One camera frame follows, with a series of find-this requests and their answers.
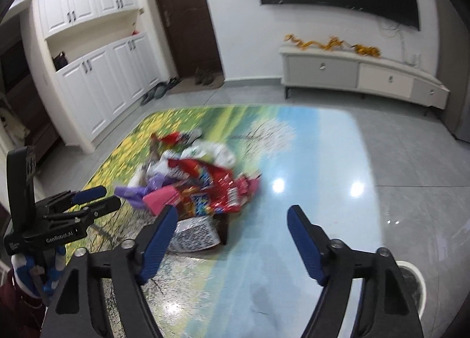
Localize purple plastic wrapper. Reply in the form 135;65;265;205
114;173;175;210

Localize pink snack wrapper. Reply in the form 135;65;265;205
142;185;181;216

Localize red wrapper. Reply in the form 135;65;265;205
150;131;190;149

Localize white printed snack bag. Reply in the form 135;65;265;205
168;216;221;253

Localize white plastic bag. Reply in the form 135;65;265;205
181;139;236;169

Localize red candy wrapper bag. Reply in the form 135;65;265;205
168;159;256;219

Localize white round trash bin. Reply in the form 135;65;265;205
397;261;427;318

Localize blue white gloved left hand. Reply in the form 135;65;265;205
10;246;66;301

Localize white lower shoe cabinets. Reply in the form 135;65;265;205
56;32;160;142

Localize grey slippers by cabinet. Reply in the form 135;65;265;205
140;77;181;106

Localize landscape print table mat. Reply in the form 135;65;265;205
62;104;379;338

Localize brown door mat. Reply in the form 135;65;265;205
168;74;225;94

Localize dark shoes by door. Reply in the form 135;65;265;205
194;67;214;86

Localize dark brown entrance door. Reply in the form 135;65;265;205
156;0;223;78

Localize white grey TV cabinet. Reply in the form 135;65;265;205
280;46;449;110

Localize golden dragon ornament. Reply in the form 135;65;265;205
283;34;382;58

